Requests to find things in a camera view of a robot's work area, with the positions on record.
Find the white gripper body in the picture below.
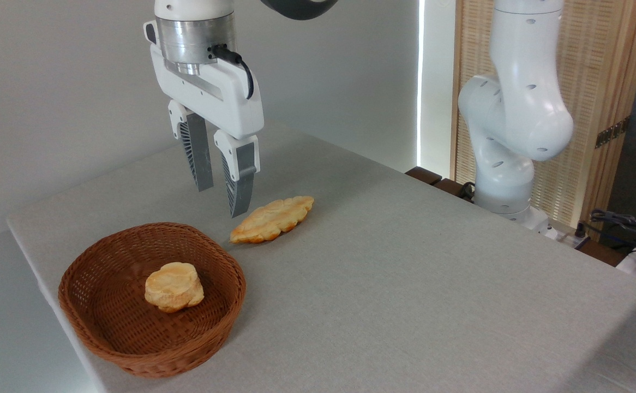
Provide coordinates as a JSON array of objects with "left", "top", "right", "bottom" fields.
[{"left": 143, "top": 21, "right": 265, "bottom": 140}]

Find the white power strip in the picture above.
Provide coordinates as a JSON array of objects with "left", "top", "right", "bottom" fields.
[{"left": 548, "top": 227, "right": 589, "bottom": 247}]

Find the long golden bread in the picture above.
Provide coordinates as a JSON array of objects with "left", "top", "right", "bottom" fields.
[{"left": 230, "top": 196, "right": 315, "bottom": 244}]

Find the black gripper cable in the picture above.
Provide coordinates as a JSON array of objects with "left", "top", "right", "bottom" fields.
[{"left": 211, "top": 45, "right": 255, "bottom": 100}]

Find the dark metal screen hinge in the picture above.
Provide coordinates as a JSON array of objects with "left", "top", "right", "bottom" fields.
[{"left": 595, "top": 116, "right": 631, "bottom": 149}]

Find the round golden bread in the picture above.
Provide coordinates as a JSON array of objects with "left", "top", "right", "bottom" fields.
[{"left": 145, "top": 262, "right": 205, "bottom": 313}]

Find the grey linen tablecloth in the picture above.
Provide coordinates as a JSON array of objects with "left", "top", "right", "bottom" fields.
[{"left": 6, "top": 120, "right": 636, "bottom": 393}]

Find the brown woven wicker basket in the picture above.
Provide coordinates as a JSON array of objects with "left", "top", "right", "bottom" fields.
[{"left": 58, "top": 222, "right": 247, "bottom": 379}]

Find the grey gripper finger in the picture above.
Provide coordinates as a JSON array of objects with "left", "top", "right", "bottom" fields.
[
  {"left": 167, "top": 99, "right": 214, "bottom": 192},
  {"left": 213, "top": 129, "right": 260, "bottom": 218}
]

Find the black cable bundle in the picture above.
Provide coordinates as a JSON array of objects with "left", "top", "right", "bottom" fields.
[{"left": 590, "top": 209, "right": 636, "bottom": 257}]

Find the light wooden slatted screen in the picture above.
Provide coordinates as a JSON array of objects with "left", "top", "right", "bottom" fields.
[{"left": 451, "top": 0, "right": 636, "bottom": 227}]

